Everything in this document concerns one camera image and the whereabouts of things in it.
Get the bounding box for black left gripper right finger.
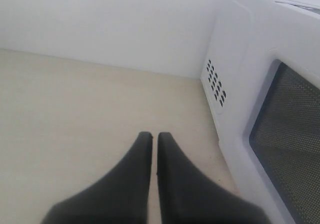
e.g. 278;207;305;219
156;131;247;224

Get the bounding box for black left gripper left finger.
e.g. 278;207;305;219
42;132;153;223

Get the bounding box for white microwave oven body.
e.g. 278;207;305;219
201;0;320;223

